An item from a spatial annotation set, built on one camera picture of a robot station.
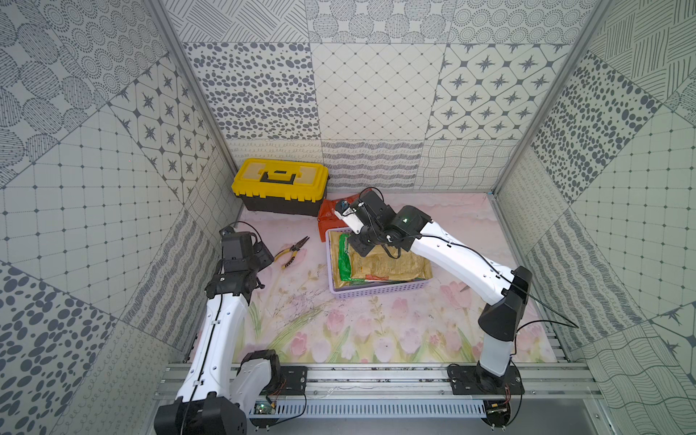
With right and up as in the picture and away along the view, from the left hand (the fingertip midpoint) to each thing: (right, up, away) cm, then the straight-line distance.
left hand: (251, 249), depth 78 cm
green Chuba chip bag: (+27, -6, +12) cm, 30 cm away
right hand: (+32, +4, -1) cm, 33 cm away
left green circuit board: (+6, -42, -7) cm, 43 cm away
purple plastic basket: (+29, -15, +7) cm, 33 cm away
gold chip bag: (+39, -7, +10) cm, 41 cm away
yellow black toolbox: (+3, +21, +23) cm, 31 cm away
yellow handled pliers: (+7, -3, +22) cm, 24 cm away
